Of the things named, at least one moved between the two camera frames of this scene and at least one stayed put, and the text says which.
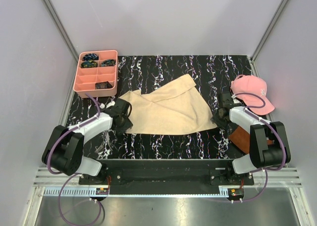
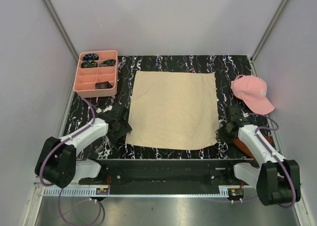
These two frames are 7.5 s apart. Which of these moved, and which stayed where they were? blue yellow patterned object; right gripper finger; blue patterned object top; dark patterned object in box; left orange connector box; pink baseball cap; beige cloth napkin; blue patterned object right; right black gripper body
Moved: right black gripper body; beige cloth napkin; right gripper finger
Stayed: blue yellow patterned object; dark patterned object in box; pink baseball cap; blue patterned object right; blue patterned object top; left orange connector box
